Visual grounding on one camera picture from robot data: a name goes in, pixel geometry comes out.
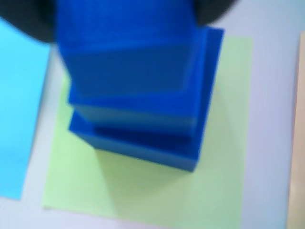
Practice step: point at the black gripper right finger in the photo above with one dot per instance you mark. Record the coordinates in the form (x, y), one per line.
(212, 10)

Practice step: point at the large blue cube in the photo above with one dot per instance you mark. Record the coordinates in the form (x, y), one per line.
(209, 83)

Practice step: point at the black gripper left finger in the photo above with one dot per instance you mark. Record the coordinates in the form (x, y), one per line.
(28, 19)

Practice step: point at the orange paper square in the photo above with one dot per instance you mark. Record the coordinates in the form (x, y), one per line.
(297, 131)

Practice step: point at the light blue paper square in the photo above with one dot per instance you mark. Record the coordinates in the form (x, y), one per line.
(19, 107)

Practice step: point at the medium blue cube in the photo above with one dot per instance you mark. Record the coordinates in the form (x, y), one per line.
(143, 112)

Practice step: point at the green paper square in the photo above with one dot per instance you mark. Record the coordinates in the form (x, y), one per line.
(166, 190)

